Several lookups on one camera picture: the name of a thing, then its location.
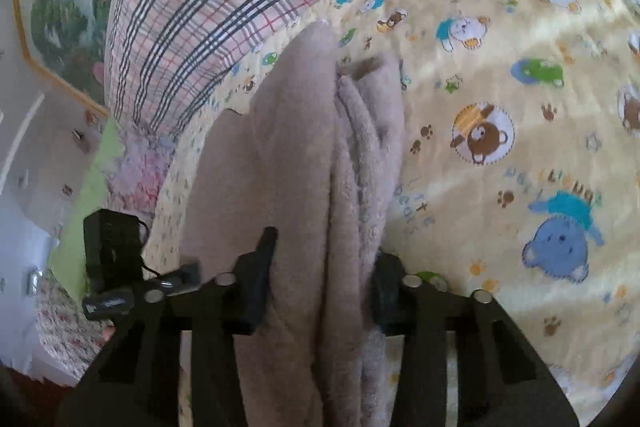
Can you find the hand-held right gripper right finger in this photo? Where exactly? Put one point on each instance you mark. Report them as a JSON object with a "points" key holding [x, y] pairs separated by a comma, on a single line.
{"points": [[387, 297]]}

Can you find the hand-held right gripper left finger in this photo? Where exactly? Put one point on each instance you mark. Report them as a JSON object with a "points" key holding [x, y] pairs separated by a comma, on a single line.
{"points": [[260, 277]]}

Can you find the beige fuzzy sweater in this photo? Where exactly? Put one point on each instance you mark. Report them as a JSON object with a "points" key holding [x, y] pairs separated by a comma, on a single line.
{"points": [[300, 157]]}

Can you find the green blanket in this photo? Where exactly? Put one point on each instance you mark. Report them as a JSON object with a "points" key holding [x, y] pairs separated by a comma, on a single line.
{"points": [[85, 187]]}

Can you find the pink floral ruffled cloth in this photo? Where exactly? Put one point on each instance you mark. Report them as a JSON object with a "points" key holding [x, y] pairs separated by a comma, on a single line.
{"points": [[140, 172]]}

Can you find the floral printed sheet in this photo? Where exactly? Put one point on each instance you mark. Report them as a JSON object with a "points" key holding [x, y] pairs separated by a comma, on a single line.
{"points": [[65, 332]]}

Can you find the framed landscape painting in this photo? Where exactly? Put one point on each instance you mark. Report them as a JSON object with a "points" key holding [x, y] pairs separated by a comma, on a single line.
{"points": [[70, 7]]}

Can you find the pink plaid pillow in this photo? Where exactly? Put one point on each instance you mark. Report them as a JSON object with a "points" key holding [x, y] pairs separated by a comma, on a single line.
{"points": [[200, 7]]}

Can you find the yellow cartoon bear bed sheet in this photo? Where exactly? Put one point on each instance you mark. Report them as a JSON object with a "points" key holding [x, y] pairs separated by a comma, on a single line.
{"points": [[500, 57]]}

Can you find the small wall sticker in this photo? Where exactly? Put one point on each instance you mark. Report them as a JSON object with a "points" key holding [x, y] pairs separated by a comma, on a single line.
{"points": [[91, 117], [78, 135], [66, 190]]}

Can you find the metal wall fixture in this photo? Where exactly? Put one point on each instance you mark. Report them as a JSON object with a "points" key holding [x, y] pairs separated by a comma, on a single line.
{"points": [[34, 282]]}

